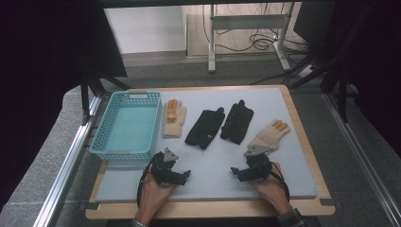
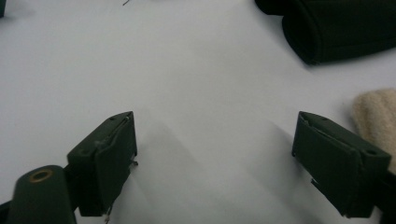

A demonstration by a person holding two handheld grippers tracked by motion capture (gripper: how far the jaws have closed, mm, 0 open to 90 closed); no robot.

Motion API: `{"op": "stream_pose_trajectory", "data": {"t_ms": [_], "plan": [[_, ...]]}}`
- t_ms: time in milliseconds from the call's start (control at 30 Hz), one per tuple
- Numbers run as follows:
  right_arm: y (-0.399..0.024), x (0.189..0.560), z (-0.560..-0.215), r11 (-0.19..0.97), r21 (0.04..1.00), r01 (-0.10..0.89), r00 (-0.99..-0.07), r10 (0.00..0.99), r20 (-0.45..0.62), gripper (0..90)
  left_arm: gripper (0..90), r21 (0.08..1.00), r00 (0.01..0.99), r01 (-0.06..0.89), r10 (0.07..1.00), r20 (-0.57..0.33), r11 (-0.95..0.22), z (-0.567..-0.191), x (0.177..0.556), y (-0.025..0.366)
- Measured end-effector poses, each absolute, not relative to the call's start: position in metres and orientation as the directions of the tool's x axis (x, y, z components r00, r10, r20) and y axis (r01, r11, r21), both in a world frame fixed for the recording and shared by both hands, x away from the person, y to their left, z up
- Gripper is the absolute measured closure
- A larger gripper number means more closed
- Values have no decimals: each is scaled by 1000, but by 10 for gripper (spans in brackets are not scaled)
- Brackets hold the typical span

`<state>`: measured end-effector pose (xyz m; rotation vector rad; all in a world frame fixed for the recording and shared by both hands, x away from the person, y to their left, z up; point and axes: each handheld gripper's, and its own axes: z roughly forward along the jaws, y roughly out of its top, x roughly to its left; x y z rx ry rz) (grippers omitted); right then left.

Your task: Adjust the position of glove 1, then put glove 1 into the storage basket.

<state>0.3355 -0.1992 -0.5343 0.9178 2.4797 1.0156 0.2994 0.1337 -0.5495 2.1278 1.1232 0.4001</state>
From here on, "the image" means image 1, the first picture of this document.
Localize black floor cables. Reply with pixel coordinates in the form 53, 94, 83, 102
201, 4, 311, 65

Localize white metal desk frame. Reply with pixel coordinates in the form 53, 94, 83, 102
207, 4, 293, 74

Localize black glove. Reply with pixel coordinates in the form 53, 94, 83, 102
219, 99, 255, 146
184, 107, 226, 150

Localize dark curtain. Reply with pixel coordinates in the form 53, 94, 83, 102
292, 0, 401, 157
0, 0, 129, 211

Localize white power strip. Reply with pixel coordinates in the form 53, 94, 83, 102
297, 63, 315, 79

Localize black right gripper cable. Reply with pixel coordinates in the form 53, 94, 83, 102
269, 162, 291, 203

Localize white panel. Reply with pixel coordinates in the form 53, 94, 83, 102
103, 6, 187, 55

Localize light grey foam mat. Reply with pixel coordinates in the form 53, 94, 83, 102
94, 87, 319, 202

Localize person's right hand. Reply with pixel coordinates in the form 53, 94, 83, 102
250, 162, 293, 216

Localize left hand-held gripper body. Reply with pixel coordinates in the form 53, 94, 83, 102
150, 147, 184, 187

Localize aluminium rail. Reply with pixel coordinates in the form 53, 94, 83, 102
322, 92, 401, 227
32, 95, 106, 227

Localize black tripod stand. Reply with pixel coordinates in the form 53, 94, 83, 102
79, 62, 132, 126

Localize beige knit glove orange fingertips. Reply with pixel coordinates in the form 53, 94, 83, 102
162, 98, 187, 139
247, 118, 291, 153

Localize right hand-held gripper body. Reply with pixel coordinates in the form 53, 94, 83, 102
239, 144, 274, 183

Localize person's left hand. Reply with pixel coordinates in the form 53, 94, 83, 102
138, 169, 176, 216

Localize turquoise plastic basket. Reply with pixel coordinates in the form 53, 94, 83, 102
88, 91, 164, 162

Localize black metal stand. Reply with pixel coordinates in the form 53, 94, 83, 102
282, 0, 360, 124

